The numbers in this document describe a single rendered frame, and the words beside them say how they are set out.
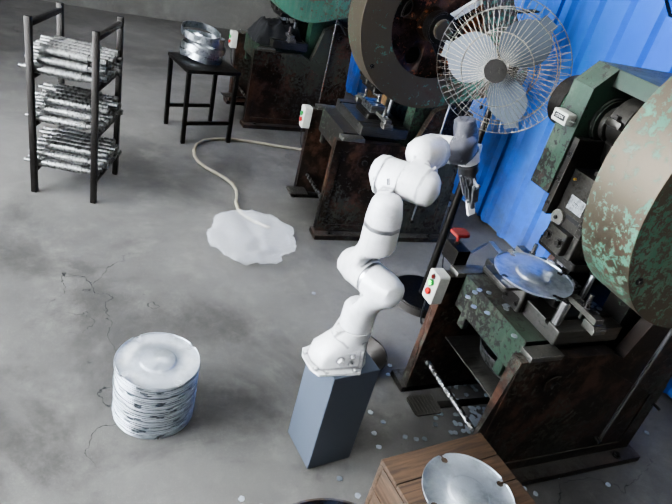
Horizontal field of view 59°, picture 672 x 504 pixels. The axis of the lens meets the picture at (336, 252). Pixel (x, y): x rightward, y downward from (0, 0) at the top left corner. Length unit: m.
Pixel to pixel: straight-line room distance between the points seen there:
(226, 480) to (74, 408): 0.62
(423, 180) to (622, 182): 0.50
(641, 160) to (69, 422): 1.97
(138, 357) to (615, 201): 1.60
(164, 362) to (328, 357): 0.61
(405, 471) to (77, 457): 1.09
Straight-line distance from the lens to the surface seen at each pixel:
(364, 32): 2.97
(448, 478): 1.95
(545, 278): 2.22
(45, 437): 2.32
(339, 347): 1.93
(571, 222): 2.16
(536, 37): 2.69
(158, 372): 2.16
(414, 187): 1.69
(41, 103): 3.62
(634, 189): 1.58
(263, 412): 2.41
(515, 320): 2.19
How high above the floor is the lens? 1.76
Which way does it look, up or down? 30 degrees down
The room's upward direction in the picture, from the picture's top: 15 degrees clockwise
